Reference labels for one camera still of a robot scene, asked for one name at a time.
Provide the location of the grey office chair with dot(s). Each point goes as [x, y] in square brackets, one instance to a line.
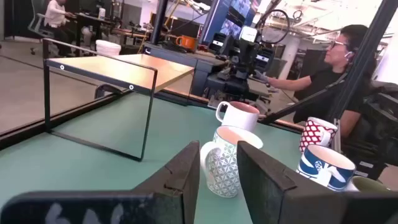
[37, 26]

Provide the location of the orange mug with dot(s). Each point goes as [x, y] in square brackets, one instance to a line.
[188, 43]

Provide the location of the black equipment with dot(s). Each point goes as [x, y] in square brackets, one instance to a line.
[379, 130]

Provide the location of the black metal rig frame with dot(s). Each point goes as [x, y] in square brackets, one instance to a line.
[364, 56]

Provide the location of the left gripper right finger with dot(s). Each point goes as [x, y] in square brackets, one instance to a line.
[311, 208]

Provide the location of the person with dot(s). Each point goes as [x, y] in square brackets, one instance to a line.
[54, 14]
[326, 90]

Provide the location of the blue white patterned mug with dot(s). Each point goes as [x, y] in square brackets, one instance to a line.
[323, 169]

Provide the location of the white mug pink interior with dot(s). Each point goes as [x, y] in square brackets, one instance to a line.
[239, 118]

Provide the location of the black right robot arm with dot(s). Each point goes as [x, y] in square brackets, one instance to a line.
[245, 59]

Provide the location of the white cup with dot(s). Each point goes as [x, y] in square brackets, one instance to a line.
[101, 14]

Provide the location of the white bucket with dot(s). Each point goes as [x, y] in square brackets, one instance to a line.
[107, 48]

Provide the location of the wooden shelf black metal frame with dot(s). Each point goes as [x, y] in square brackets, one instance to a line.
[124, 70]

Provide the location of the black pole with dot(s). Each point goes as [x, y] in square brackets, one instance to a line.
[158, 21]

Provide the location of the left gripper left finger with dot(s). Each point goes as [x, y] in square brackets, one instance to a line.
[93, 207]

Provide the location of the white mug olive interior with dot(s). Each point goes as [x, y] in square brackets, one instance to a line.
[370, 185]

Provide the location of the black desk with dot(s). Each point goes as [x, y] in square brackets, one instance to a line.
[90, 20]

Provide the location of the red white lattice mug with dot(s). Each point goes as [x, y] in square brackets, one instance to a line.
[312, 133]

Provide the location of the green table mat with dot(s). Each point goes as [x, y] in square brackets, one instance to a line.
[93, 168]

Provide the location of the blue screen monitor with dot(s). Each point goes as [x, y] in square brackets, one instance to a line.
[231, 28]

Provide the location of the white teal floral mug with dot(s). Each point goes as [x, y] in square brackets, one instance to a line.
[222, 168]

